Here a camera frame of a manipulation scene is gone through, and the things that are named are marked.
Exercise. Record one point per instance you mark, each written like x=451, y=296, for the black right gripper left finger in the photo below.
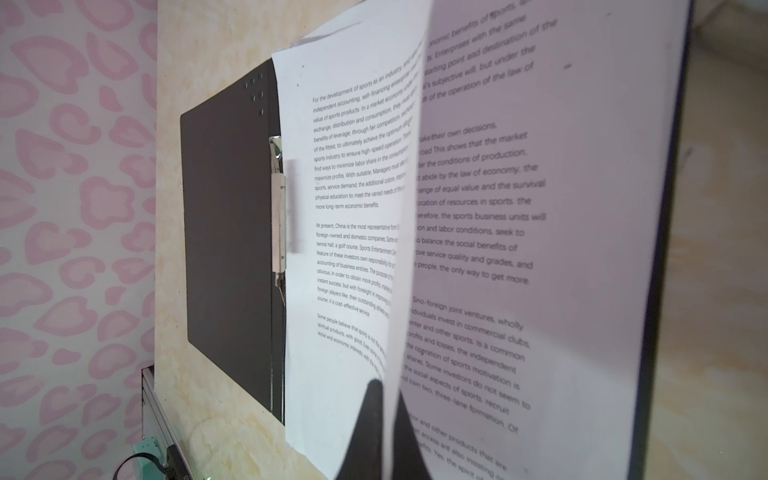
x=363, y=458

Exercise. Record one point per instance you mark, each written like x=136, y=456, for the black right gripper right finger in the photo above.
x=408, y=463

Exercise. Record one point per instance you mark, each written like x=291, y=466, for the blue and black file folder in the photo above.
x=236, y=316

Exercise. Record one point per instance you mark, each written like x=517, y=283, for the printed sheet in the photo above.
x=350, y=113
x=545, y=174

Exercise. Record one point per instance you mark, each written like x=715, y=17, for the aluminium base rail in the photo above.
x=155, y=423

